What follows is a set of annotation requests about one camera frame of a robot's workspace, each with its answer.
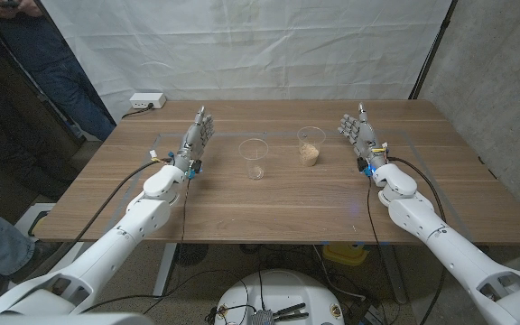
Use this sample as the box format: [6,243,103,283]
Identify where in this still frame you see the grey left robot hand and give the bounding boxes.
[172,106,216,175]

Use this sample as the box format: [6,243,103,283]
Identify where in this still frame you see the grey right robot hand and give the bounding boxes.
[337,102,390,172]

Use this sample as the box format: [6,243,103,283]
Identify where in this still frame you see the clear plastic cup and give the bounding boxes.
[237,137,270,181]
[296,125,327,168]

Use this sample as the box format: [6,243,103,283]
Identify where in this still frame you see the brown sugar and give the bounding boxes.
[299,144,320,167]

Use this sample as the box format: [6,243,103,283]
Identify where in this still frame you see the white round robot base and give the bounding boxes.
[214,269,346,325]

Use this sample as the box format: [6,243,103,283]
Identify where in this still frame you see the grey tape outline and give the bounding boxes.
[101,130,476,243]

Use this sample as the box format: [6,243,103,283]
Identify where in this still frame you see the white power strip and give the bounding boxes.
[129,92,167,110]

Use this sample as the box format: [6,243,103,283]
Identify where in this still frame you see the white backdrop sheet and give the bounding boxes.
[41,0,454,123]

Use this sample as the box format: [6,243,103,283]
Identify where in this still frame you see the black backdrop stand pole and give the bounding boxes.
[406,0,460,101]

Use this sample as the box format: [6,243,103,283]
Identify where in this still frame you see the black round floor fan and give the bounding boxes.
[173,243,209,267]

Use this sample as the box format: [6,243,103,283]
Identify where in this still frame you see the yellow box under table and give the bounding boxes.
[321,242,369,266]

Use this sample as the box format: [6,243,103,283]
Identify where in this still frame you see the white table leg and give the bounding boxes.
[152,243,178,300]

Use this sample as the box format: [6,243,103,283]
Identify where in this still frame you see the grey table leg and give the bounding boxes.
[379,246,409,304]

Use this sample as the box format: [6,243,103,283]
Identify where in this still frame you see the standing person in blue jeans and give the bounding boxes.
[0,0,117,142]

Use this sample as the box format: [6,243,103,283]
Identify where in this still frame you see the white floor board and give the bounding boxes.
[5,201,85,290]

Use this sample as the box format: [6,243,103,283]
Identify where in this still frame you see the seated person in dark trousers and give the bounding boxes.
[0,49,85,202]

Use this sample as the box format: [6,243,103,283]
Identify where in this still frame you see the black clips on base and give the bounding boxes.
[272,302,310,322]

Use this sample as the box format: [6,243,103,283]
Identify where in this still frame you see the small grey box on base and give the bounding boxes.
[251,309,275,325]

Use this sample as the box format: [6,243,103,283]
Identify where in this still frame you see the white robot torso edge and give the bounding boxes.
[0,311,155,325]

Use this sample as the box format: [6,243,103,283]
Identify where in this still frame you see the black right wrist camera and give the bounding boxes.
[356,155,375,178]

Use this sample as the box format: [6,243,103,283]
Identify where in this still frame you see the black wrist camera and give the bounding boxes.
[356,155,375,178]
[186,158,203,181]

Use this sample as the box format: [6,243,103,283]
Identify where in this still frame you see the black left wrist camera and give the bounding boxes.
[186,158,203,181]

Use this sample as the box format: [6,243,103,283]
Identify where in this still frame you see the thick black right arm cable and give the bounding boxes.
[385,155,447,325]

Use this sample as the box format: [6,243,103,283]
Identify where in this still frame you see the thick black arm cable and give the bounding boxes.
[45,157,173,276]
[385,155,447,325]

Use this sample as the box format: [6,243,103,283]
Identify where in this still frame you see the black power strip cord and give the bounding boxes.
[121,104,155,120]

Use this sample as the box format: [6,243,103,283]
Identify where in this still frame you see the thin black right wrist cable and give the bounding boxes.
[366,175,395,290]

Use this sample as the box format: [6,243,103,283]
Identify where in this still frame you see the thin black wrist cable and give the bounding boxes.
[179,176,191,245]
[366,175,395,290]

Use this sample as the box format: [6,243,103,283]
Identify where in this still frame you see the thin black left wrist cable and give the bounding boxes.
[179,176,191,245]

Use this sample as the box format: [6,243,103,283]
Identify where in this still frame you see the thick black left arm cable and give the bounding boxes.
[45,157,173,276]

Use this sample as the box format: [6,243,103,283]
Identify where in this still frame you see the black cable on base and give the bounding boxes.
[256,252,266,312]

